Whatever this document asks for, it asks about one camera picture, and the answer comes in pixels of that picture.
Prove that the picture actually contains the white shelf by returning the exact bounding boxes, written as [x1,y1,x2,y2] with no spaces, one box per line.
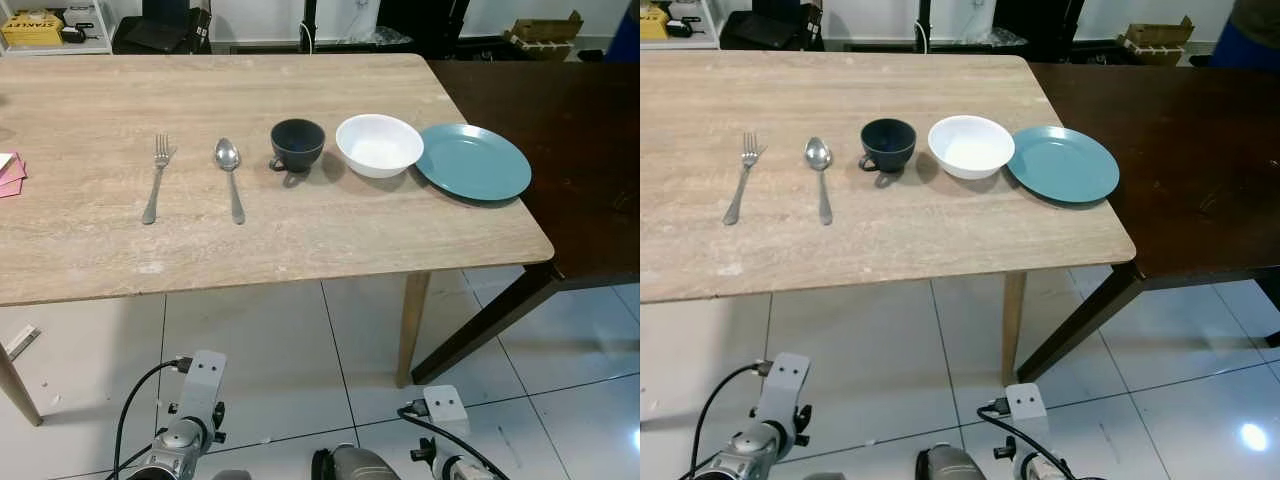
[640,0,721,51]
[0,0,113,56]

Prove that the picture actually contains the grey robot right leg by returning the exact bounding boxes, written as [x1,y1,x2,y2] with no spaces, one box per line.
[310,445,403,480]
[915,445,991,480]

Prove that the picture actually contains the black case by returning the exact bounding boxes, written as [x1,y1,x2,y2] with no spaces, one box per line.
[112,5,213,55]
[720,5,823,51]

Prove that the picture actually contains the person in blue clothing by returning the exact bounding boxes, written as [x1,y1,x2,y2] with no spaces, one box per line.
[604,0,641,63]
[1208,0,1280,71]

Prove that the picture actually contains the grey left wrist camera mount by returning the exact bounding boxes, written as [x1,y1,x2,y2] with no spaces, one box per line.
[183,350,228,433]
[757,352,811,433]

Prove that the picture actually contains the light wooden table leg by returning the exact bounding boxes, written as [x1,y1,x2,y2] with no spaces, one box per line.
[1002,270,1029,386]
[0,340,44,428]
[395,270,433,389]

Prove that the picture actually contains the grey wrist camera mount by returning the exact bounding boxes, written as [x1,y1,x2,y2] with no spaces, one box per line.
[420,385,470,433]
[1003,383,1048,431]
[183,350,228,433]
[757,352,811,433]

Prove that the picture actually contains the dark wooden table leg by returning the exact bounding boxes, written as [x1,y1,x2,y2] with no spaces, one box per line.
[410,262,563,386]
[1255,268,1280,348]
[1015,262,1146,383]

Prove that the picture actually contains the cardboard box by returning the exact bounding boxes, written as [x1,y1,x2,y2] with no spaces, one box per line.
[503,10,585,61]
[1118,15,1195,67]

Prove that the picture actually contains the silver metal spoon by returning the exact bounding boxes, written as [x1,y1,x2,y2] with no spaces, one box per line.
[804,136,835,226]
[214,137,247,225]

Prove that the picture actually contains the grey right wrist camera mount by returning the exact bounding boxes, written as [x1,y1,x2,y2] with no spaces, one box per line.
[1003,383,1048,431]
[420,385,470,433]

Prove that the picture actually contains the teal plate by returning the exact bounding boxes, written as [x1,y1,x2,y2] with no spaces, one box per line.
[414,123,533,203]
[1006,125,1121,205]

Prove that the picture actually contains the silver metal fork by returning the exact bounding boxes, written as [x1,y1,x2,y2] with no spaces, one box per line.
[142,133,178,225]
[723,132,767,226]

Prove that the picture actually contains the dark grey cup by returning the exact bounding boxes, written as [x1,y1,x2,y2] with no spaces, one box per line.
[268,118,327,187]
[859,118,918,188]

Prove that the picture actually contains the white bowl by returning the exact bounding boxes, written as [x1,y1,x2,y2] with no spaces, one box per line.
[335,113,425,180]
[927,114,1016,181]

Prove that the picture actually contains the pink paper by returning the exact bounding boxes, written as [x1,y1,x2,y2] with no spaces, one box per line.
[0,152,28,199]

